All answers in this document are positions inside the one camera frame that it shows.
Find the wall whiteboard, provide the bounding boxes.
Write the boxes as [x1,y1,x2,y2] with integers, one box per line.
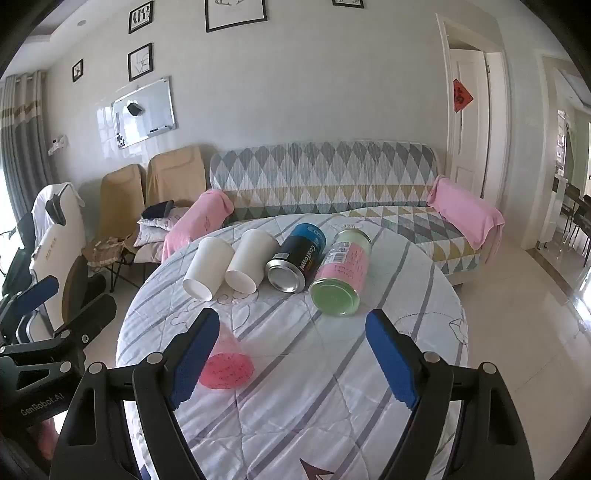
[111,78,176,149]

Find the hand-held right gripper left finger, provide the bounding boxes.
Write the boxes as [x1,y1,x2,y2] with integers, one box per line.
[53,308,220,480]

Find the black and blue can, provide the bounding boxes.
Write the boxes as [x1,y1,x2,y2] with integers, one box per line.
[265,223,327,293]

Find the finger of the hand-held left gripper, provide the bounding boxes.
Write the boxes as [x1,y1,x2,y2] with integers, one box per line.
[0,275,60,334]
[48,294,117,357]

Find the striped printed tablecloth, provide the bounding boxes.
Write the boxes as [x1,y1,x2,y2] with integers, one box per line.
[115,213,469,480]

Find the tan folding chair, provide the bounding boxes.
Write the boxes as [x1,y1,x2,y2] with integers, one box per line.
[85,164,147,291]
[145,145,208,208]

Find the white door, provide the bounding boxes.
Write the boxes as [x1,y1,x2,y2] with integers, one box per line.
[450,48,491,199]

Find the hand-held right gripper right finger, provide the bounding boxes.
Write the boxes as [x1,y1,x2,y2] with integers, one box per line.
[366,308,536,480]

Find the clear pink plastic cup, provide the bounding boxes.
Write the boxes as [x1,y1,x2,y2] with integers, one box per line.
[198,323,256,391]

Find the sofa with diamond-pattern cover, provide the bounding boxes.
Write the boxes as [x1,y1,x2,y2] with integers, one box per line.
[209,141,506,287]

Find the white paper cup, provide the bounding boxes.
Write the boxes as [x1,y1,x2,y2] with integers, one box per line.
[182,237,236,302]
[225,229,274,293]

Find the dark dining chairs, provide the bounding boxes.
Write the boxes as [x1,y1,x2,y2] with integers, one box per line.
[551,178,591,266]

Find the pink towel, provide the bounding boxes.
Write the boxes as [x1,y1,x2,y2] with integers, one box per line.
[427,176,505,266]
[161,188,235,264]

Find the grey curtain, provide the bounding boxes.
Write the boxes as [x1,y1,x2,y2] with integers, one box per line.
[0,71,56,241]

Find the red door decoration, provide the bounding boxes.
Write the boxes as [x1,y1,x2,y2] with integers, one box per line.
[452,78,474,114]

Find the white high-back chair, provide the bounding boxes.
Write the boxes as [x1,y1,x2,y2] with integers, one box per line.
[28,182,88,342]

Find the dark cloth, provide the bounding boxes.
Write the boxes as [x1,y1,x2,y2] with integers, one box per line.
[141,200,176,220]

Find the stack of printed pillows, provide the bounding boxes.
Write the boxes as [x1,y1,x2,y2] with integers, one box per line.
[134,205,192,264]

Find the green jar with pink label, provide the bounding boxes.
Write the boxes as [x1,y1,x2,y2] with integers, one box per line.
[308,228,373,318]

